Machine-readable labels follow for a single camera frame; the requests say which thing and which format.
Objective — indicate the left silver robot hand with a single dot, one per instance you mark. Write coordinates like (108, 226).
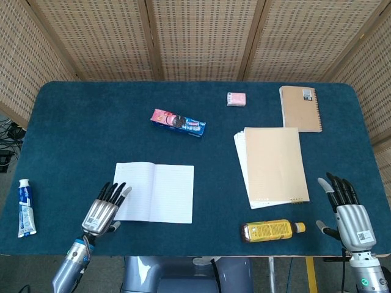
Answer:
(99, 217)

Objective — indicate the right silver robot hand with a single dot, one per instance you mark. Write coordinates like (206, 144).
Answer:
(354, 225)

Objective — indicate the white lined notebook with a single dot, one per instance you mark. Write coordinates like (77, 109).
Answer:
(155, 192)

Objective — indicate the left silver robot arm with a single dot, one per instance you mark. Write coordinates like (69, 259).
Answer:
(71, 264)

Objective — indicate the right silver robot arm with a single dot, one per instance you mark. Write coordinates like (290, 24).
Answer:
(366, 273)

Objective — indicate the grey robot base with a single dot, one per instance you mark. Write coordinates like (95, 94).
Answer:
(186, 274)

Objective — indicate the small brown spiral notebook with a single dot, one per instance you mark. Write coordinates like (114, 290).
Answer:
(301, 108)

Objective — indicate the blue white toothpaste tube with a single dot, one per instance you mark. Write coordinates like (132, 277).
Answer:
(25, 208)

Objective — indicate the yellow label drink bottle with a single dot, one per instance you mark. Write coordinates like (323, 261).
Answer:
(268, 231)

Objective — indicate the large tan notepad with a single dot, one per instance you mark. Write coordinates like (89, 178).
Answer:
(272, 168)

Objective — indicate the blue pink cookie box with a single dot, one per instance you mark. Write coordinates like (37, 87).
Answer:
(178, 123)

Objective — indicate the blue table cloth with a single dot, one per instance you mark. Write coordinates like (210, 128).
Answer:
(195, 122)

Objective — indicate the pink tissue pack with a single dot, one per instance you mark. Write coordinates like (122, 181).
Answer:
(236, 99)

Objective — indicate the woven bamboo folding screen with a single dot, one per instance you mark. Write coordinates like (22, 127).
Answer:
(195, 36)

